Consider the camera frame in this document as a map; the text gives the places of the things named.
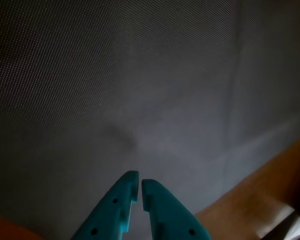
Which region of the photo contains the grey mat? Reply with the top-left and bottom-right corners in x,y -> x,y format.
0,0 -> 300,240

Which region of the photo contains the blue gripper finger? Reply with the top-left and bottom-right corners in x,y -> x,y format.
141,178 -> 212,240
71,170 -> 140,240

